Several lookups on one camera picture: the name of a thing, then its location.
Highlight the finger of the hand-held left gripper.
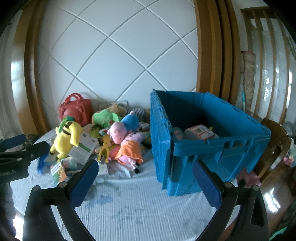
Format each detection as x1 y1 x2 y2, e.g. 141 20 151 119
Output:
0 141 51 165
0 134 26 151

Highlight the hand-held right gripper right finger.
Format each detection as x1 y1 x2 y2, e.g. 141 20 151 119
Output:
192 160 270 241

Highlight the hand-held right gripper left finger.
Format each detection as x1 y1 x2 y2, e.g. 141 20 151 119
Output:
22 159 99 241

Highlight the yellow plush toy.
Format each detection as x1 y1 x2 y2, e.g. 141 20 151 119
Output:
50 116 84 160

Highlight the blue plastic crate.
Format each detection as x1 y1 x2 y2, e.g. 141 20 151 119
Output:
149 89 271 197

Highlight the pink pig plush orange dress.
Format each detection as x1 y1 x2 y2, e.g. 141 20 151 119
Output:
109 132 145 174

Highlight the blue feather toy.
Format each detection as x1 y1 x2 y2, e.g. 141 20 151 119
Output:
37 155 50 174

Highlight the white paper tag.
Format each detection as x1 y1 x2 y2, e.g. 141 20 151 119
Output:
98 161 109 176

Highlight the green orange toy box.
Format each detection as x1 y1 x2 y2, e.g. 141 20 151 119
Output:
50 158 70 183

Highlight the white green leaflet box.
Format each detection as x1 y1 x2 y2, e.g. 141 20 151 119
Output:
69 131 97 165

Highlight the yellow rubber figure toy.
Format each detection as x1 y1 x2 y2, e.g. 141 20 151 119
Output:
97 134 116 163

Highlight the pink white tissue pack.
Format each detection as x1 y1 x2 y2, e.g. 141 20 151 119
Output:
183 125 216 141

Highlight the red bear-shaped bag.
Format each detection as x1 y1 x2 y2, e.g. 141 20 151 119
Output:
58 93 92 127

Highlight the pink pig plush blue shirt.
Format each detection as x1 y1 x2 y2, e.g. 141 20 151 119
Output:
107 111 142 143

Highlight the brown plush toy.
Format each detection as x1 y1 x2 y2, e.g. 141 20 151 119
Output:
109 104 126 116

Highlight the wooden chair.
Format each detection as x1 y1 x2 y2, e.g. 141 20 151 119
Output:
253 117 293 183

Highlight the striped plush toy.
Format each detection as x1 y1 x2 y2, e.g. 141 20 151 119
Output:
126 108 151 122

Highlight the bubble wrap roll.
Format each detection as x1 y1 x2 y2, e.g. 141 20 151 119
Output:
235 70 246 112

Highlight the rolled patterned carpet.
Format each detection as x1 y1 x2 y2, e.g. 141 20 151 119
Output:
240 50 257 114

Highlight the wooden slatted glass door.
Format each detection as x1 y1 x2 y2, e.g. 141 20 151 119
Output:
240 7 296 130

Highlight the wooden frame post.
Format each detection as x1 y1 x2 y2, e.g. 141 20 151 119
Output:
10 0 50 136
193 0 243 102

